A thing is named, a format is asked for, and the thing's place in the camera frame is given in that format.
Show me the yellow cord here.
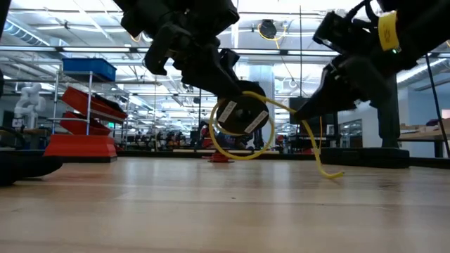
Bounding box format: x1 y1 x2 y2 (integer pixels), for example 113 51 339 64
209 90 345 179

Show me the ceiling cord reel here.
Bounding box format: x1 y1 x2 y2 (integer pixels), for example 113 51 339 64
257 19 288 50

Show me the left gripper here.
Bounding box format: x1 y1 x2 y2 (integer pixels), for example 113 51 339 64
144 22 269 103

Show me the ceiling light strip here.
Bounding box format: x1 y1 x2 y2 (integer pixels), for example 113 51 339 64
62 46 131 53

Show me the blue storage bin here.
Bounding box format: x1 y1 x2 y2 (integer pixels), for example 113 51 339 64
62 58 117 82

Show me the thin black slanted rod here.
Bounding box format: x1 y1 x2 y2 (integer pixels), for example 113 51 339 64
424 52 450 157

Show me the white building column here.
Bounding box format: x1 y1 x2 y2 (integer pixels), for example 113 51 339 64
247 65 276 148

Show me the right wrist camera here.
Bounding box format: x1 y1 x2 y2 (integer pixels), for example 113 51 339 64
312 10 379 53

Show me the yellow velcro cable tie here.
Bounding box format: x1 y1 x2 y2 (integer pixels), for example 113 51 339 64
378 10 401 52

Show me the wooden work table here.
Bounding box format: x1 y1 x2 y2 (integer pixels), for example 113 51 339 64
399 118 450 159

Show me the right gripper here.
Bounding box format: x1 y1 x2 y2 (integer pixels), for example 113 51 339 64
293 52 398 121

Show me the red storage bin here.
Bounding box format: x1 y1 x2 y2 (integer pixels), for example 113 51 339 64
58 111 112 136
61 86 128 124

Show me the black zip case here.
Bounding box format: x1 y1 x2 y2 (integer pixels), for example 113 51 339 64
320 147 411 169

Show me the black monitor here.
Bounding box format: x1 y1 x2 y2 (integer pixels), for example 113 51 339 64
288 96 339 148

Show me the red cord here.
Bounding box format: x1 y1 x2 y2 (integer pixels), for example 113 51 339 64
209 151 233 163

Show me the red bin rack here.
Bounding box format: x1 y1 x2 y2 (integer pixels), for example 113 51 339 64
47 68 130 153

